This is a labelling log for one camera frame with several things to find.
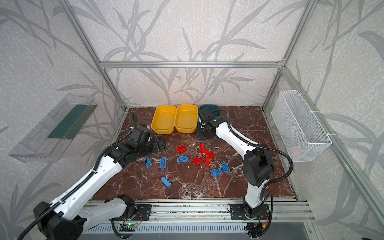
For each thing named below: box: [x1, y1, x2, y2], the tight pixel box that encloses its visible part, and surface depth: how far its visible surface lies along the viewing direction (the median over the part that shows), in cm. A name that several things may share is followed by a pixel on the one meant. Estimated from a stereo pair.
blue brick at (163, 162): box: [160, 157, 167, 169], surface depth 91 cm
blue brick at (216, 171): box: [210, 168, 223, 176], surface depth 88 cm
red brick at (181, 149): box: [176, 145, 187, 154], surface depth 98 cm
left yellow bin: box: [151, 105, 177, 135], surface depth 114 cm
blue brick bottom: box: [160, 176, 172, 189], surface depth 83 cm
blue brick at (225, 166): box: [220, 161, 231, 173], surface depth 89 cm
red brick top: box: [198, 143, 206, 154], surface depth 98 cm
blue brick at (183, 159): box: [177, 155, 189, 163], surface depth 93 cm
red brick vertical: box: [206, 155, 211, 168], surface depth 92 cm
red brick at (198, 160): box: [192, 157, 204, 165], surface depth 93 cm
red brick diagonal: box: [204, 150, 216, 159], surface depth 96 cm
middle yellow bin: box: [174, 104, 199, 133], surface depth 114 cm
